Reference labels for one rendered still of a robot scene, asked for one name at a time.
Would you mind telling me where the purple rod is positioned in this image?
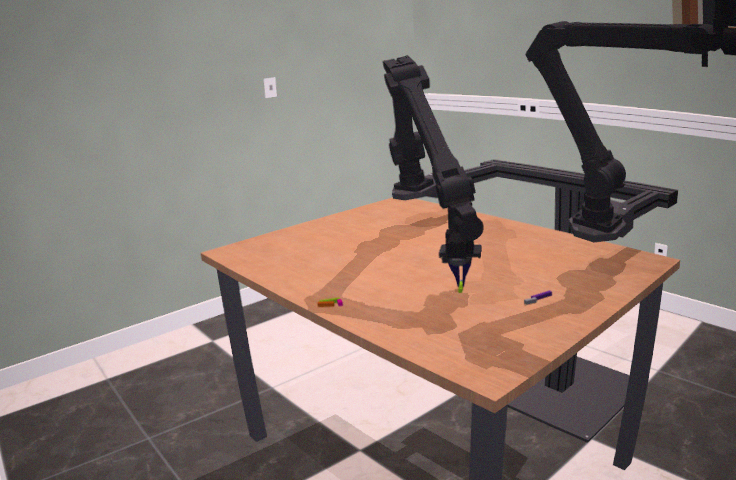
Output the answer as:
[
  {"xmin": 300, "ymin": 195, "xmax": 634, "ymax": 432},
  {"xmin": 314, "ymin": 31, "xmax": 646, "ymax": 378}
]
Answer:
[{"xmin": 531, "ymin": 291, "xmax": 552, "ymax": 300}]

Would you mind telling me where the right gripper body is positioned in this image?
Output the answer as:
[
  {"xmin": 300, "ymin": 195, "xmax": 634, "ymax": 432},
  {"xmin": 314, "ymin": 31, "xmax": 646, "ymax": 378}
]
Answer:
[{"xmin": 439, "ymin": 228, "xmax": 482, "ymax": 264}]

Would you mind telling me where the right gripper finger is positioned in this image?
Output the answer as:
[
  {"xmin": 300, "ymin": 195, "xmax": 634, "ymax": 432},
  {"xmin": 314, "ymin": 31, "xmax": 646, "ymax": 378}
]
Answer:
[
  {"xmin": 462, "ymin": 263, "xmax": 471, "ymax": 287},
  {"xmin": 448, "ymin": 263, "xmax": 460, "ymax": 287}
]

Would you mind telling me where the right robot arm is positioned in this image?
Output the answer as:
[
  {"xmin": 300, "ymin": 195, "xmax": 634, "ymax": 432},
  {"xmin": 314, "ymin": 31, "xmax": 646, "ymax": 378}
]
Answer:
[{"xmin": 383, "ymin": 55, "xmax": 484, "ymax": 266}]

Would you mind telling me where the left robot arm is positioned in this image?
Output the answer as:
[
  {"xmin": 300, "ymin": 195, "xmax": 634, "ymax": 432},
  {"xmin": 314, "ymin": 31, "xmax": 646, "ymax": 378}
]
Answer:
[{"xmin": 525, "ymin": 0, "xmax": 736, "ymax": 233}]

